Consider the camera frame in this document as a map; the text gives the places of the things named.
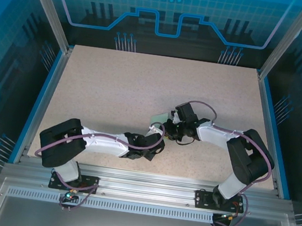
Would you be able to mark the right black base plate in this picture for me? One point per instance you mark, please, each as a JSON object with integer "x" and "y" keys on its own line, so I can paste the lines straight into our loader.
{"x": 201, "y": 203}

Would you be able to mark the slotted aluminium strip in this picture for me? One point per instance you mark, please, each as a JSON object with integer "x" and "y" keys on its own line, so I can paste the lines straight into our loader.
{"x": 144, "y": 209}

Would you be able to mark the aluminium corner post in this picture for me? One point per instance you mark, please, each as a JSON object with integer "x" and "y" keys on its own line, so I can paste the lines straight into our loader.
{"x": 58, "y": 22}
{"x": 277, "y": 51}

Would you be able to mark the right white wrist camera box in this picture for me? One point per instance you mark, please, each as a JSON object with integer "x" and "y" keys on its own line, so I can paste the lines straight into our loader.
{"x": 174, "y": 118}

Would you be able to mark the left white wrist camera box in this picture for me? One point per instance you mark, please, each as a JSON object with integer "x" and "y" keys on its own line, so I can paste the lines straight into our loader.
{"x": 153, "y": 129}

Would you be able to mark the blue edge strip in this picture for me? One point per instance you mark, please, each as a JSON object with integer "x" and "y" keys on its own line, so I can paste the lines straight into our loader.
{"x": 270, "y": 106}
{"x": 51, "y": 77}

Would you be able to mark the aluminium side rail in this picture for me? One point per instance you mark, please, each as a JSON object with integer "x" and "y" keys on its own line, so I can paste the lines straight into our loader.
{"x": 56, "y": 78}
{"x": 264, "y": 105}

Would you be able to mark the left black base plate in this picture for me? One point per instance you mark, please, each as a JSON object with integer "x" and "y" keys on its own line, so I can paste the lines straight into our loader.
{"x": 53, "y": 183}

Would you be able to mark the aluminium frame rail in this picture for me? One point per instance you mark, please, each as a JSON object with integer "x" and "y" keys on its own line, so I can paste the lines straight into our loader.
{"x": 147, "y": 186}

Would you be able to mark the light green paper sheet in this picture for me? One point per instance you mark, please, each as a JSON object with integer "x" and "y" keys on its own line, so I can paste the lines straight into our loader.
{"x": 159, "y": 118}

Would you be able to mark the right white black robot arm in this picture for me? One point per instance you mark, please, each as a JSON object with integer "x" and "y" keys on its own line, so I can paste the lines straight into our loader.
{"x": 215, "y": 135}

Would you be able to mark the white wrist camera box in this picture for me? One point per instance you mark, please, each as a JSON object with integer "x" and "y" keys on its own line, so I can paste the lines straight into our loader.
{"x": 153, "y": 129}
{"x": 174, "y": 118}

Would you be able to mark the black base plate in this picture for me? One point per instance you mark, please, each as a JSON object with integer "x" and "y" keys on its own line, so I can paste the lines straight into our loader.
{"x": 201, "y": 203}
{"x": 53, "y": 183}

